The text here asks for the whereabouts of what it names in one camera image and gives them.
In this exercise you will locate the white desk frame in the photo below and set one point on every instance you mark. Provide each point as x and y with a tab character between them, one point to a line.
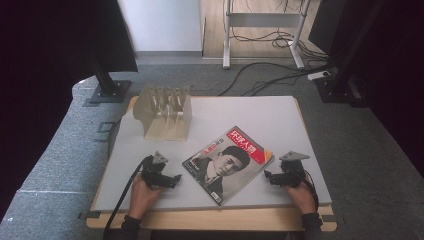
263	20

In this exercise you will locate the magazine with portrait cover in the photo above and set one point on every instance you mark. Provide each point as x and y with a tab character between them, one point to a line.
226	166

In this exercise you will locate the grey table mat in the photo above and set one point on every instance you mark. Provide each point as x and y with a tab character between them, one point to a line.
233	113

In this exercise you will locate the black curtain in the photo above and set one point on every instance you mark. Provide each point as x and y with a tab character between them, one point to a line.
50	50
393	66

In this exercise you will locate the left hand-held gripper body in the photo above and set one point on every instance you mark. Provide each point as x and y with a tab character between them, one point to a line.
152	173

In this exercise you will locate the wooden file rack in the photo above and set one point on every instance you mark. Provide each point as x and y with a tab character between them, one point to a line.
165	113

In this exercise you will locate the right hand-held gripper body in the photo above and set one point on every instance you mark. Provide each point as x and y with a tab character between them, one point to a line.
292	173

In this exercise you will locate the white power strip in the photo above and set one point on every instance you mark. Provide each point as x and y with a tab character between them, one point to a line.
318	75

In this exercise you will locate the person's left hand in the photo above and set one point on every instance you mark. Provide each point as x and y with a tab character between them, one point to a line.
144	196

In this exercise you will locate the black metal stand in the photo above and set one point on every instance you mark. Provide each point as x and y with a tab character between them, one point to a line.
340	83
108	85

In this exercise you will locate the person's right hand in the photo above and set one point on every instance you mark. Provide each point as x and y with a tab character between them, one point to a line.
301	196

